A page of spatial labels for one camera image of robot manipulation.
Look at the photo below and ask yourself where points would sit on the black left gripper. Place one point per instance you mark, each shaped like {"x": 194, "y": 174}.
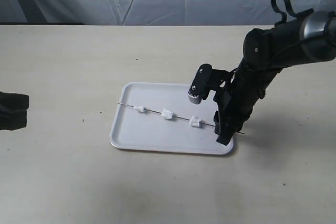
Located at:
{"x": 14, "y": 108}

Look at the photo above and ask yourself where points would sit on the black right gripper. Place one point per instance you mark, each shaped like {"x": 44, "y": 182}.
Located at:
{"x": 237, "y": 91}

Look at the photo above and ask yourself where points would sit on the thin metal skewer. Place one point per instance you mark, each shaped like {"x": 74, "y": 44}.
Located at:
{"x": 159, "y": 113}

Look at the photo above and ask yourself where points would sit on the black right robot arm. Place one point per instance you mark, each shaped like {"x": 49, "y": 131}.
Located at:
{"x": 265, "y": 53}

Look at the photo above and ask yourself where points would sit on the white rectangular plastic tray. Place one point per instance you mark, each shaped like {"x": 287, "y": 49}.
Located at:
{"x": 132, "y": 130}

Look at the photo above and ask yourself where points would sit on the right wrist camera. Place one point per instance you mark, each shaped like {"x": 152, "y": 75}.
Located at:
{"x": 199, "y": 90}

